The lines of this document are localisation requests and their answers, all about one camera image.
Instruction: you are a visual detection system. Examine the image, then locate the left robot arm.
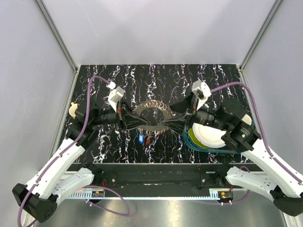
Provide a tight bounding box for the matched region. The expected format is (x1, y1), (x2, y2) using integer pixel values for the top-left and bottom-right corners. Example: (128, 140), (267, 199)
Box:
(12, 101), (148, 223)

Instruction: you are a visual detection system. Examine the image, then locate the yellow mug on table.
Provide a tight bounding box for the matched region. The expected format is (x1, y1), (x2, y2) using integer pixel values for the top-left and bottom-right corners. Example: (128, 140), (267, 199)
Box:
(68, 102), (79, 119)

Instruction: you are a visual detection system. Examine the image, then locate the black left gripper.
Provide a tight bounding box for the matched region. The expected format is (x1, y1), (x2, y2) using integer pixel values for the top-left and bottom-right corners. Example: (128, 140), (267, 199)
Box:
(91, 98), (149, 132)

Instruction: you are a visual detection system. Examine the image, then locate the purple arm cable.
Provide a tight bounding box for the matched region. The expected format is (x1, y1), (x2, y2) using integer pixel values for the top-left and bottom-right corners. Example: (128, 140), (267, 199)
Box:
(209, 81), (303, 205)
(18, 75), (131, 227)

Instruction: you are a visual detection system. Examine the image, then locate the right aluminium frame post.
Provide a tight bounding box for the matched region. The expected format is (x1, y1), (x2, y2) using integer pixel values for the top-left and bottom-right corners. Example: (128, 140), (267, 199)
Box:
(239, 0), (284, 71)

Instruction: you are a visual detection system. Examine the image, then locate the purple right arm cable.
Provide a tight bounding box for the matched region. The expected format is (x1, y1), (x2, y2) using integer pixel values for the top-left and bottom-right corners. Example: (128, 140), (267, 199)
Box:
(209, 81), (303, 205)

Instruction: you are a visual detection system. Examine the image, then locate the teal plastic dish basket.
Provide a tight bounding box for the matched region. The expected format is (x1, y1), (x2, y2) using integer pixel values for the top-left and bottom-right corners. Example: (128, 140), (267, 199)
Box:
(181, 118), (256, 156)

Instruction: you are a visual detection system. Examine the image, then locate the yellow-green plate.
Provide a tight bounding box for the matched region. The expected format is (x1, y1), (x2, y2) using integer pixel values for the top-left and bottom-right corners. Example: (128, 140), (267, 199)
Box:
(188, 128), (203, 147)

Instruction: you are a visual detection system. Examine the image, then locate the white plate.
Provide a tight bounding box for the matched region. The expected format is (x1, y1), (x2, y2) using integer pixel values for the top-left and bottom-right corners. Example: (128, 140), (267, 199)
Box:
(191, 113), (252, 149)

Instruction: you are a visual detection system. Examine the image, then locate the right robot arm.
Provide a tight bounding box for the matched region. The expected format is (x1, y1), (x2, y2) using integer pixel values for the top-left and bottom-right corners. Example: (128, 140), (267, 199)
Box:
(161, 99), (303, 217)

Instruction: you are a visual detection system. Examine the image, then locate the left aluminium frame post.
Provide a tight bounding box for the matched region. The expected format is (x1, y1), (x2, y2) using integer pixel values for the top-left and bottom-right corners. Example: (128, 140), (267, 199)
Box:
(34, 0), (78, 73)

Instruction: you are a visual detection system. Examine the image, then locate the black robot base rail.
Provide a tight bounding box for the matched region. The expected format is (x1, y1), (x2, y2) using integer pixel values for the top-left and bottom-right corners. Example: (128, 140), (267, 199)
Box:
(66, 162), (266, 192)

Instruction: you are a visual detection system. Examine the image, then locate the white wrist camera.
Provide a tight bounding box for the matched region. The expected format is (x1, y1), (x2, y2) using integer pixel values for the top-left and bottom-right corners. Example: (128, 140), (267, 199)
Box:
(192, 80), (211, 110)
(107, 81), (125, 112)

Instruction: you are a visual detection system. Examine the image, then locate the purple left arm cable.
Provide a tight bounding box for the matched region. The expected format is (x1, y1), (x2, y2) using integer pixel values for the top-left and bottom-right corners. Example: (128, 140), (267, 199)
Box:
(18, 75), (131, 227)

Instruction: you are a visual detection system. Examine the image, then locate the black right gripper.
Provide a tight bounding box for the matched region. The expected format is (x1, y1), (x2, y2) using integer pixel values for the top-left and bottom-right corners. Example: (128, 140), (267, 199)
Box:
(160, 88), (230, 135)

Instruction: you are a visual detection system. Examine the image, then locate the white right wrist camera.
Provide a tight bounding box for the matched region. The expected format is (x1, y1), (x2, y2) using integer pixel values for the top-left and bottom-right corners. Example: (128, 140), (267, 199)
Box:
(192, 80), (211, 110)

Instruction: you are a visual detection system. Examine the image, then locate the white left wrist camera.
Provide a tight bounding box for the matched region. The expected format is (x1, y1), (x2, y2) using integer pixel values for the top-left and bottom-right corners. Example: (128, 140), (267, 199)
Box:
(107, 81), (125, 112)

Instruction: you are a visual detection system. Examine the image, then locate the blue plastic key tag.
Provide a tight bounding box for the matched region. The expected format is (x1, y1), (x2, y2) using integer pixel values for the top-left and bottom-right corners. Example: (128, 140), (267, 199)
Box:
(138, 134), (145, 144)

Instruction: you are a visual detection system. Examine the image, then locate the aluminium frame post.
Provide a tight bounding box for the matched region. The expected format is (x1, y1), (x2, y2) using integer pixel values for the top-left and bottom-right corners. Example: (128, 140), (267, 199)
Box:
(239, 0), (284, 71)
(34, 0), (78, 73)

